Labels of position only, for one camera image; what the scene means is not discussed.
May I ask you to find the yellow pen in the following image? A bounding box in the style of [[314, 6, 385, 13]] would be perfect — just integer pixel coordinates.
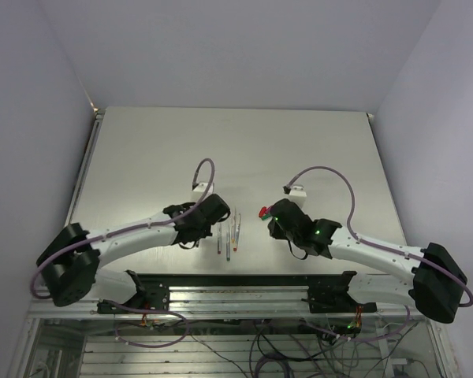
[[230, 207, 237, 243]]

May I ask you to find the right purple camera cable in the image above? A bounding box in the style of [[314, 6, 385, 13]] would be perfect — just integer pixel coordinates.
[[283, 165, 473, 308]]

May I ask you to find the purple pen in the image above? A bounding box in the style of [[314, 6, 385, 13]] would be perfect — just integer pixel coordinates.
[[217, 223, 222, 255]]

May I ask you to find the green pen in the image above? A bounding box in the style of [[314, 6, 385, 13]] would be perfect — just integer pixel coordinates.
[[225, 222, 233, 262]]

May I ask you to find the floor cable bundle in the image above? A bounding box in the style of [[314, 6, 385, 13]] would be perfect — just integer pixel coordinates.
[[114, 310, 419, 378]]

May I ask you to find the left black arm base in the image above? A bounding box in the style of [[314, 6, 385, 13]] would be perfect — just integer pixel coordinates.
[[93, 269, 170, 315]]

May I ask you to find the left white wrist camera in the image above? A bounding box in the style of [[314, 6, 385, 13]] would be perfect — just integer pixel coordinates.
[[191, 182, 214, 202]]

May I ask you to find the red pen cap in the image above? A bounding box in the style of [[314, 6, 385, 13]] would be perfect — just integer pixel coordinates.
[[259, 206, 268, 218]]

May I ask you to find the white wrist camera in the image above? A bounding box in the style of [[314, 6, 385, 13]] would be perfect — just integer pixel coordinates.
[[284, 185, 307, 208], [191, 182, 214, 202]]

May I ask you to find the purple camera cable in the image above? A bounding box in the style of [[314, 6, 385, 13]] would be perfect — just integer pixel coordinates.
[[30, 157, 216, 301], [283, 165, 473, 308]]

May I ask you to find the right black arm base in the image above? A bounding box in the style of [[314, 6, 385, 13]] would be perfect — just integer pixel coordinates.
[[302, 271, 377, 314]]

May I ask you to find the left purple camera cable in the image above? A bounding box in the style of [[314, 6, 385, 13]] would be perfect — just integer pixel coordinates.
[[30, 157, 216, 301]]

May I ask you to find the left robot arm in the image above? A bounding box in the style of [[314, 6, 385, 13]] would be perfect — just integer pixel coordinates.
[[35, 194, 231, 313]]

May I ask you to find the aluminium frame rail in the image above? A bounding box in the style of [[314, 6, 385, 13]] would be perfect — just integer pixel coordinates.
[[27, 287, 434, 320]]

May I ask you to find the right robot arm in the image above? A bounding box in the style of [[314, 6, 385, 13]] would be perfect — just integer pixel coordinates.
[[268, 198, 467, 324]]

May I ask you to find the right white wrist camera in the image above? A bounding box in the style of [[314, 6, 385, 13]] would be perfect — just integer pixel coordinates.
[[284, 185, 307, 208]]

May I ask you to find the red pen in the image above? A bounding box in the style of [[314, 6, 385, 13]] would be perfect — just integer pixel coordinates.
[[233, 213, 242, 252]]

